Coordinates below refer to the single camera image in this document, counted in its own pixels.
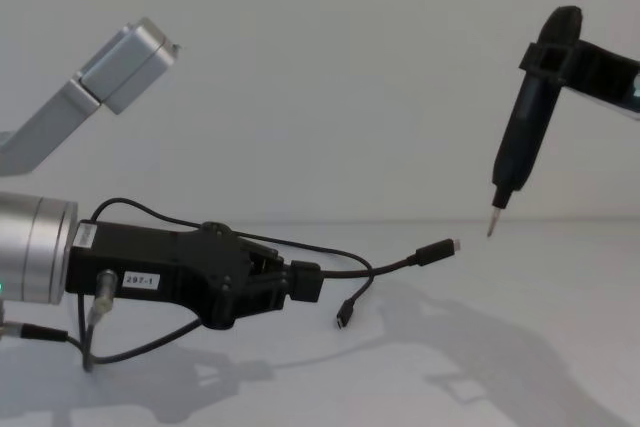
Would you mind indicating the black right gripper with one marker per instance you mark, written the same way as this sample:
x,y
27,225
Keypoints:
x,y
612,79

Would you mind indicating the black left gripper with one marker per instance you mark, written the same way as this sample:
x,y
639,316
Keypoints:
x,y
170,267

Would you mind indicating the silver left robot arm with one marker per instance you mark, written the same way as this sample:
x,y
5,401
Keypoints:
x,y
35,247

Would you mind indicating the white table cloth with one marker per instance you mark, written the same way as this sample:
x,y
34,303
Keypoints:
x,y
450,347

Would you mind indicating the black electric screwdriver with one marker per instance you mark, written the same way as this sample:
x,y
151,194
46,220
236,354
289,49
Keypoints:
x,y
530,112

